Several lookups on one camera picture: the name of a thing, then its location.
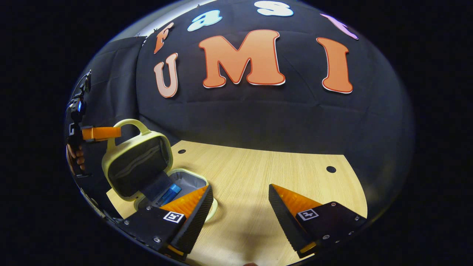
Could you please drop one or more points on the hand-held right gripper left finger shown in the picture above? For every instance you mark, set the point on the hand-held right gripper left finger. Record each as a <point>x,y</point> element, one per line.
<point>194,221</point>

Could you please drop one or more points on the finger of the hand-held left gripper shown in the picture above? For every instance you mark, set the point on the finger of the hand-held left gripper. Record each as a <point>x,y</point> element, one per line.
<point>103,133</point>

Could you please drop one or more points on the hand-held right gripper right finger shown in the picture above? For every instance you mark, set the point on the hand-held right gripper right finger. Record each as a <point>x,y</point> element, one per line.
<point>288,221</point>

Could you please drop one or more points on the blue capped clear bottle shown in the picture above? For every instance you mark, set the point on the blue capped clear bottle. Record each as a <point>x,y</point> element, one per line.
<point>170,193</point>

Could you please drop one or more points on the cream yellow suitcase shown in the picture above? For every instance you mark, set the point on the cream yellow suitcase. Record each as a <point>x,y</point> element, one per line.
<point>136,166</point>

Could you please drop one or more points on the black backdrop cloth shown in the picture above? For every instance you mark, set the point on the black backdrop cloth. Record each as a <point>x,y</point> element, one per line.
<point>258,118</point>

